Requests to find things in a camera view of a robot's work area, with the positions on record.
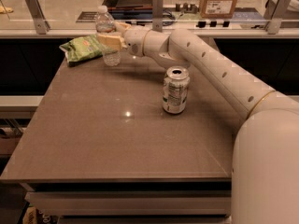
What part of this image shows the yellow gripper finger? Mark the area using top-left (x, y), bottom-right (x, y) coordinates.
top-left (97, 32), bottom-right (126, 50)
top-left (115, 21), bottom-right (131, 34)

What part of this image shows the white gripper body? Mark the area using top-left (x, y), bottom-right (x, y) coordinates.
top-left (124, 26), bottom-right (150, 57)

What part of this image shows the clear plastic water bottle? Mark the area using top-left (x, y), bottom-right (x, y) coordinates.
top-left (95, 6), bottom-right (121, 66)

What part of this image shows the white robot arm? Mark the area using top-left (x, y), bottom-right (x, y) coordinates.
top-left (96, 22), bottom-right (299, 224)

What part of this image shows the green jalapeno chip bag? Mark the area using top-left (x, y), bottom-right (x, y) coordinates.
top-left (60, 35), bottom-right (121, 67)

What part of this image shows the silver green soda can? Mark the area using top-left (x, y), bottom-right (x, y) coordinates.
top-left (163, 66), bottom-right (190, 114)

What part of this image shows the brown cardboard box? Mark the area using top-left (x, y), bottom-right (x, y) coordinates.
top-left (200, 0), bottom-right (237, 19)

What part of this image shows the grey table drawer unit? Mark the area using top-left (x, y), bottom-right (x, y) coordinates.
top-left (25, 181), bottom-right (231, 217)

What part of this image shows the yellow printed box below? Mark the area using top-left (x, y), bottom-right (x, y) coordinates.
top-left (22, 206), bottom-right (58, 224)

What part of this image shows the middle metal glass bracket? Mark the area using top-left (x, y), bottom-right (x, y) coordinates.
top-left (152, 0), bottom-right (164, 32)

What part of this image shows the metal glass bracket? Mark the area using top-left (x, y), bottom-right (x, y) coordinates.
top-left (263, 0), bottom-right (291, 35)
top-left (152, 0), bottom-right (164, 32)
top-left (25, 0), bottom-right (50, 35)

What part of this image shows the left metal glass bracket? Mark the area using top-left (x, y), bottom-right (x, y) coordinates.
top-left (25, 0), bottom-right (50, 35)

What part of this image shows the right metal glass bracket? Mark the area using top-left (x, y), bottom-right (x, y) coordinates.
top-left (263, 0), bottom-right (291, 35)

